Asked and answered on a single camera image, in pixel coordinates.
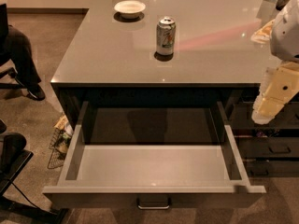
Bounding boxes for grey top drawer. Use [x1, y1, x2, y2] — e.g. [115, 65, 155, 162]
[43, 103, 266, 208]

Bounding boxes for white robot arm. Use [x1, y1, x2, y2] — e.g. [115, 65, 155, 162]
[251, 0, 299, 125]

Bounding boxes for dark lower right drawers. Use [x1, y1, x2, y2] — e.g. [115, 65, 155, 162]
[225, 88, 299, 177]

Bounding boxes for silver soda can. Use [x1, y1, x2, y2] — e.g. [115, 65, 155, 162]
[156, 16, 176, 56]

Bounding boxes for grey cabinet counter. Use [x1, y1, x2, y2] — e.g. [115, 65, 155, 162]
[50, 0, 299, 129]

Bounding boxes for white ceramic bowl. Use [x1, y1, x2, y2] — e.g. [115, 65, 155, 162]
[114, 0, 146, 20]

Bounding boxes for seated person's dark leg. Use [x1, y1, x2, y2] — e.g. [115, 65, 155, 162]
[1, 25, 45, 101]

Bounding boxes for black office chair base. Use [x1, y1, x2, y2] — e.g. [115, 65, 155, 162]
[0, 133, 67, 224]

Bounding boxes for metal drawer handle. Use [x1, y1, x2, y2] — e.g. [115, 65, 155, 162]
[136, 198, 171, 210]

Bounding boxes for wire mesh waste basket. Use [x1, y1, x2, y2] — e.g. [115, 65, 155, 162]
[48, 115, 74, 169]

